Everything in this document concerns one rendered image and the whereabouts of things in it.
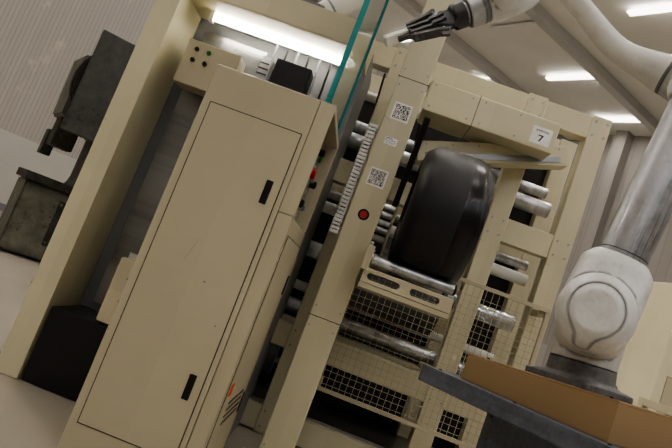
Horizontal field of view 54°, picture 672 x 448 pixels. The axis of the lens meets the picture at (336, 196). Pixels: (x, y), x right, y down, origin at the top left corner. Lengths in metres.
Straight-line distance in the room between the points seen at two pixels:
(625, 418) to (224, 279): 1.13
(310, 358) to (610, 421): 1.43
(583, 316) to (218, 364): 1.08
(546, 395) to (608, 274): 0.29
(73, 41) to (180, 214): 11.00
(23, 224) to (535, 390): 5.73
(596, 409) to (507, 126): 1.81
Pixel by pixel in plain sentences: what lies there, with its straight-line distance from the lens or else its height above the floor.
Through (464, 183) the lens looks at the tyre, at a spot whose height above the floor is 1.28.
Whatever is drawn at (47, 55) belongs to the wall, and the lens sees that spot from 12.80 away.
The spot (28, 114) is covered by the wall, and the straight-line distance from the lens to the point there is 12.70.
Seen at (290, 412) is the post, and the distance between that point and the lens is 2.65.
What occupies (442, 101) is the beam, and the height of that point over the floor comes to 1.70.
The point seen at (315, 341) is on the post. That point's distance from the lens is 2.61.
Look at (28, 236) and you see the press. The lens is 6.76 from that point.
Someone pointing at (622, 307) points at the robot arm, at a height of 0.90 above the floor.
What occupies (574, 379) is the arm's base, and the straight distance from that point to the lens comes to 1.60.
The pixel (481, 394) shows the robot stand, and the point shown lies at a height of 0.64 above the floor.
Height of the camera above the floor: 0.74
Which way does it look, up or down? 8 degrees up
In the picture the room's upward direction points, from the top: 21 degrees clockwise
